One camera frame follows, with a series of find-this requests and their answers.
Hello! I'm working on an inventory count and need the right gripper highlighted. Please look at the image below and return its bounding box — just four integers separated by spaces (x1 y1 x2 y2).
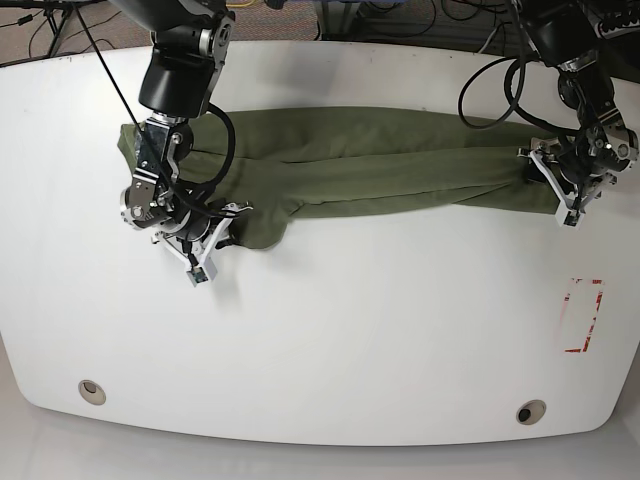
151 202 253 272

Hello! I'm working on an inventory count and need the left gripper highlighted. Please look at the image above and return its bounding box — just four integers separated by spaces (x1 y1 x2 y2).
517 137 617 212

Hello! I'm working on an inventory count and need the olive green t-shirt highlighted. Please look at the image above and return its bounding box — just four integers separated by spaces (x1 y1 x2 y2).
116 106 561 252

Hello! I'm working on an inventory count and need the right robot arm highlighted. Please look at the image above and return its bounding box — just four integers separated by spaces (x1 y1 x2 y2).
115 1 251 285

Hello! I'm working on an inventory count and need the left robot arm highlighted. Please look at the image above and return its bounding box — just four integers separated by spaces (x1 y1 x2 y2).
468 1 639 226

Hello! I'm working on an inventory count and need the white power strip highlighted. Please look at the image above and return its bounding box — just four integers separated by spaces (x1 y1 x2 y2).
595 7 640 39

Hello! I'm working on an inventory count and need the red tape rectangle marking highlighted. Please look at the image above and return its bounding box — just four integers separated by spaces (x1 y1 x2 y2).
560 278 605 354

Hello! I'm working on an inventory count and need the black tripod stand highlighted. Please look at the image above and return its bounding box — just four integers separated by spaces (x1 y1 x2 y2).
1 0 98 62

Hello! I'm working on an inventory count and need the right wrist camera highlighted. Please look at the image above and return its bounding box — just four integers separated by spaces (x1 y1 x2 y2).
186 259 218 287

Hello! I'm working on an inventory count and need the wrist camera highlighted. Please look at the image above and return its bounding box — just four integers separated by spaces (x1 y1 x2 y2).
554 203 585 228
186 259 218 287

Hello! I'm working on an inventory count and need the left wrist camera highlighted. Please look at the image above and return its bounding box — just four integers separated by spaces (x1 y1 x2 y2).
554 203 585 228

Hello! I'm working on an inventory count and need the left table cable grommet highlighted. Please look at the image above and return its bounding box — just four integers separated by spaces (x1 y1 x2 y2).
78 380 106 406

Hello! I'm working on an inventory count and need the table cable grommet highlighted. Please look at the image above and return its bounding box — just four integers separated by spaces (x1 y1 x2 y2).
78 380 106 406
516 399 547 426

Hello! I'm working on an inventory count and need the right table cable grommet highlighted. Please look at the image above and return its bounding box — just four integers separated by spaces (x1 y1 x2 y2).
516 399 547 426

